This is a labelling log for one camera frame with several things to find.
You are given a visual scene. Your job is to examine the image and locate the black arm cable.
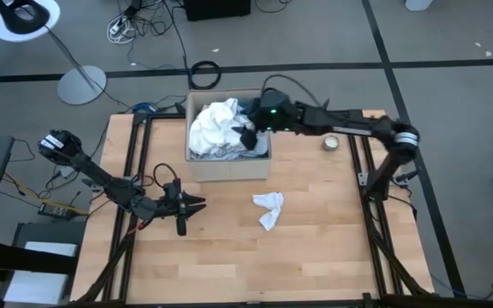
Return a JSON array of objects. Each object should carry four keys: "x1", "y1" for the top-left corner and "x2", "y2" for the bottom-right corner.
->
[
  {"x1": 262, "y1": 74, "x2": 323, "y2": 108},
  {"x1": 152, "y1": 163, "x2": 180, "y2": 189}
]

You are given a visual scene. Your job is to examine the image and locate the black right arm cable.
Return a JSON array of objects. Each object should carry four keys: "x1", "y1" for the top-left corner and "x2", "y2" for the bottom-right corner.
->
[{"x1": 262, "y1": 74, "x2": 323, "y2": 108}]

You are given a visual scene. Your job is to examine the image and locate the small white cloth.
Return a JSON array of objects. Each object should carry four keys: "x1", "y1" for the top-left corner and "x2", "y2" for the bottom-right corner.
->
[{"x1": 252, "y1": 191, "x2": 285, "y2": 232}]

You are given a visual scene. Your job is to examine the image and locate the white storage bin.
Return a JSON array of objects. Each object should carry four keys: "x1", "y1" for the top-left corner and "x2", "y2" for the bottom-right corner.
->
[{"x1": 3, "y1": 241, "x2": 79, "y2": 305}]

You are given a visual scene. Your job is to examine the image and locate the black box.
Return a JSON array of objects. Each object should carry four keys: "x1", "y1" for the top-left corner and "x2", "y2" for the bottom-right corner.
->
[{"x1": 184, "y1": 0, "x2": 252, "y2": 21}]

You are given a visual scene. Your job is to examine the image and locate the light grey geometric patterned cloth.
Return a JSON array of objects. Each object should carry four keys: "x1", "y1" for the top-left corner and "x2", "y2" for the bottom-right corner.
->
[{"x1": 188, "y1": 100, "x2": 270, "y2": 161}]

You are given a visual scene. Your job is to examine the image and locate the white object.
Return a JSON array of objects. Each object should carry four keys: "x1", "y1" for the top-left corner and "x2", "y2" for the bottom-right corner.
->
[{"x1": 404, "y1": 0, "x2": 435, "y2": 12}]

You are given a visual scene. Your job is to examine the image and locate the floor lamp on stand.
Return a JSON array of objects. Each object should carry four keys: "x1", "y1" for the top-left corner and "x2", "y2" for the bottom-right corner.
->
[{"x1": 0, "y1": 0, "x2": 108, "y2": 106}]

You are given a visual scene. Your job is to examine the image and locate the coiled black cable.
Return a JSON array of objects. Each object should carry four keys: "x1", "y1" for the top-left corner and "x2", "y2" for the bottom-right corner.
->
[{"x1": 189, "y1": 60, "x2": 223, "y2": 90}]

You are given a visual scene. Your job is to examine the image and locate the roll of tape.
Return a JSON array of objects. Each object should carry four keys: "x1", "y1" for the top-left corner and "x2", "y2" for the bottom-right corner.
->
[{"x1": 322, "y1": 134, "x2": 341, "y2": 152}]

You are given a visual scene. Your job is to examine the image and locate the black sock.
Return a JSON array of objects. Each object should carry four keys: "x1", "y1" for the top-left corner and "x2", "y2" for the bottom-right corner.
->
[{"x1": 238, "y1": 127, "x2": 259, "y2": 151}]

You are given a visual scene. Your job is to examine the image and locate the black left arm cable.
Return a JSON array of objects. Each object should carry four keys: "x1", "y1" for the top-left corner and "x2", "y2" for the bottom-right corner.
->
[{"x1": 152, "y1": 163, "x2": 180, "y2": 189}]

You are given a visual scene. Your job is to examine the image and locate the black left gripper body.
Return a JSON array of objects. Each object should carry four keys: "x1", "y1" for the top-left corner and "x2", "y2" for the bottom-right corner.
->
[{"x1": 154, "y1": 177, "x2": 187, "y2": 237}]

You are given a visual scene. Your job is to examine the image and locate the white power strip with cables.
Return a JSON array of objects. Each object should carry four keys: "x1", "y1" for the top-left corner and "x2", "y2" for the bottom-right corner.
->
[{"x1": 106, "y1": 11, "x2": 140, "y2": 44}]

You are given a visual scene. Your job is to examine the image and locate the cardboard box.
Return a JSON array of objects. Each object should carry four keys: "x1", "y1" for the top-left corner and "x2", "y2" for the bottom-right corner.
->
[{"x1": 185, "y1": 88, "x2": 272, "y2": 183}]

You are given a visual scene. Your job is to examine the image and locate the black aluminium frame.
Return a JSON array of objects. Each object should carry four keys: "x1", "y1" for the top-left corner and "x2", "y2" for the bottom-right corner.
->
[{"x1": 56, "y1": 109, "x2": 493, "y2": 308}]

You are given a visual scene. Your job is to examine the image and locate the large white cloth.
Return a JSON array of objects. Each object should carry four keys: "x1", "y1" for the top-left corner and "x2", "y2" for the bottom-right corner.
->
[{"x1": 188, "y1": 98, "x2": 252, "y2": 156}]

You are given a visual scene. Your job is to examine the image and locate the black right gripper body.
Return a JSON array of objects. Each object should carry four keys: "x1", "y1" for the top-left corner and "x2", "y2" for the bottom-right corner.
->
[{"x1": 250, "y1": 88, "x2": 301, "y2": 133}]

